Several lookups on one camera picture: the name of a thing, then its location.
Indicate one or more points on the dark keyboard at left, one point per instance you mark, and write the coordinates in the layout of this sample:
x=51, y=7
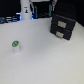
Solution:
x=9, y=19

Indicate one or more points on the black kcup holder drawer unit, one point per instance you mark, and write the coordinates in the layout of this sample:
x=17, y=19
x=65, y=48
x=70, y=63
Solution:
x=63, y=23

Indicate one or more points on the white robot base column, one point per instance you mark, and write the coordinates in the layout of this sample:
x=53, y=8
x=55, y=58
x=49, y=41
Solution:
x=26, y=13

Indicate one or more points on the black monitor with teal edge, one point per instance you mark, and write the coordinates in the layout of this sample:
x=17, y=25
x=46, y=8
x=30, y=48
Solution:
x=41, y=10

